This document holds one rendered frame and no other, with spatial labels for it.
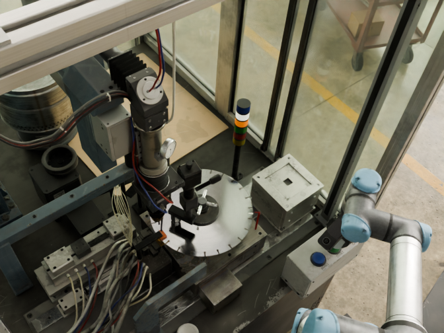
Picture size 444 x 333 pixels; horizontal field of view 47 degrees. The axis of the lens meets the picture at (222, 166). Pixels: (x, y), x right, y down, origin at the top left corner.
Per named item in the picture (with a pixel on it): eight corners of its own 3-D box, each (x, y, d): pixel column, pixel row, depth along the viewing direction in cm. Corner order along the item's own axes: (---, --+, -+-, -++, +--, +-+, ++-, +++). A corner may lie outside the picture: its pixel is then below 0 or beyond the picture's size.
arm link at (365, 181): (351, 185, 133) (356, 161, 138) (341, 209, 142) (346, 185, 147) (381, 194, 132) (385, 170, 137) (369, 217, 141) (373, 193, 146)
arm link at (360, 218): (387, 236, 126) (392, 202, 133) (343, 223, 128) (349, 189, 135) (378, 252, 133) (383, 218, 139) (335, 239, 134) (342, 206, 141)
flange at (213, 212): (225, 214, 163) (226, 210, 161) (196, 230, 159) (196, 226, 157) (206, 190, 168) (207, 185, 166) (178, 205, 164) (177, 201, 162)
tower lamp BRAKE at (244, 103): (244, 102, 169) (244, 96, 167) (252, 110, 167) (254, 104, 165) (233, 108, 167) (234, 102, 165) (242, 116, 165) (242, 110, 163)
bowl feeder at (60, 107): (65, 92, 220) (47, 23, 192) (102, 137, 206) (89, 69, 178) (-4, 123, 207) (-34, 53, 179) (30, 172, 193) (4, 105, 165)
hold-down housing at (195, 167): (193, 195, 152) (194, 152, 136) (200, 208, 149) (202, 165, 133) (176, 203, 150) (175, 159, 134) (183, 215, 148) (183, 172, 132)
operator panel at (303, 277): (336, 233, 185) (347, 211, 173) (359, 255, 180) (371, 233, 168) (279, 276, 173) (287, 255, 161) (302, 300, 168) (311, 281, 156)
